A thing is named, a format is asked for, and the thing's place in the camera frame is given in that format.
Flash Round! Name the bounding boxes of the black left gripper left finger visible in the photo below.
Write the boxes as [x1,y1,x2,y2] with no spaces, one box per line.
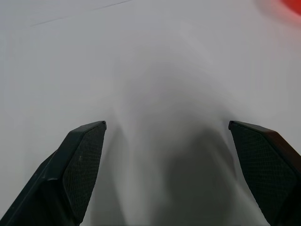
[0,121,107,226]

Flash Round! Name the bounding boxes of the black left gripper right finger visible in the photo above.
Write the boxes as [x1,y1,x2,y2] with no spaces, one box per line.
[228,120,301,226]

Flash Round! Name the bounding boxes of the red blurred object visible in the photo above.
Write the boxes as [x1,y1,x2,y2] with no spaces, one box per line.
[277,0,301,21]

